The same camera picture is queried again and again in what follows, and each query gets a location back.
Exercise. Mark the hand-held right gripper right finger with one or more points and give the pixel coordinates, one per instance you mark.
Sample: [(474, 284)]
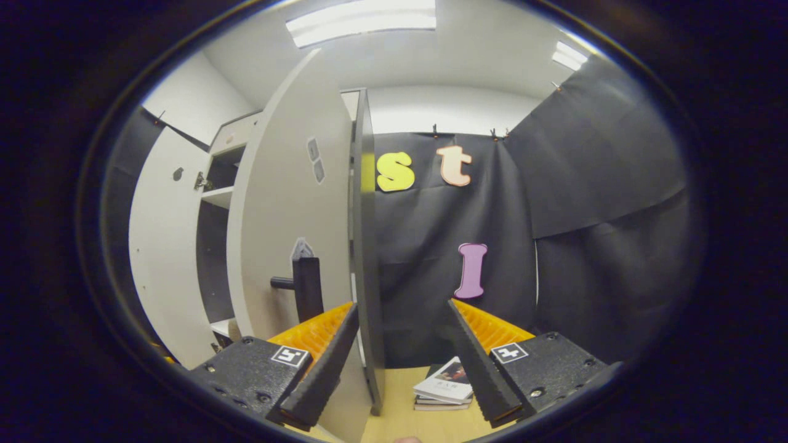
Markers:
[(480, 363)]

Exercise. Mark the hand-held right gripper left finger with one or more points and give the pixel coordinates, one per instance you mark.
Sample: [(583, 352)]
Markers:
[(323, 363)]

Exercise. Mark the white shoe cabinet door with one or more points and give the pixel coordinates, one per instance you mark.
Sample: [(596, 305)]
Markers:
[(283, 203), (166, 258)]

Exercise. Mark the white cabinet drawer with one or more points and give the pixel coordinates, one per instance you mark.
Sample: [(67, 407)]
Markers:
[(237, 132)]

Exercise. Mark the white book with photo cover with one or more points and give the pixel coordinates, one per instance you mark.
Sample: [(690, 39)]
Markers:
[(443, 387)]

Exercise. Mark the grey book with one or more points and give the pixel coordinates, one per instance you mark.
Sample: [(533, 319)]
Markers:
[(443, 407)]

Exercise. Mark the black backdrop cloth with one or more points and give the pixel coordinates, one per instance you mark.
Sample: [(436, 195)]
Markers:
[(585, 277)]

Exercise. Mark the small ceiling light panel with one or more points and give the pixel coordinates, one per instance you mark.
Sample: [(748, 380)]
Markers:
[(569, 55)]

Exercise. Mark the large ceiling light panel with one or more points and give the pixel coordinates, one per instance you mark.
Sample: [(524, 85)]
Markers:
[(363, 21)]

